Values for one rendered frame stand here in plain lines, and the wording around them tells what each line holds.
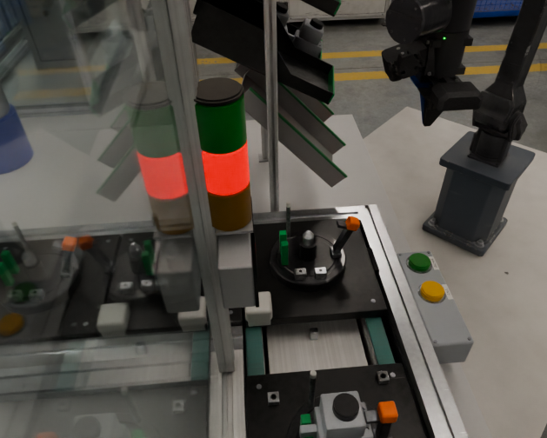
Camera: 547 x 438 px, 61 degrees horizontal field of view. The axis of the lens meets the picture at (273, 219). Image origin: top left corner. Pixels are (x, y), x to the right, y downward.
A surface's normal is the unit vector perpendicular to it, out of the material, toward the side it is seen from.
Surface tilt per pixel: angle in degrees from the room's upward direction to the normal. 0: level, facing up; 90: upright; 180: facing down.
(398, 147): 0
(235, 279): 90
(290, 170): 0
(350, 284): 0
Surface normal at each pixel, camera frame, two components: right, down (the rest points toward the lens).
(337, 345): -0.02, -0.75
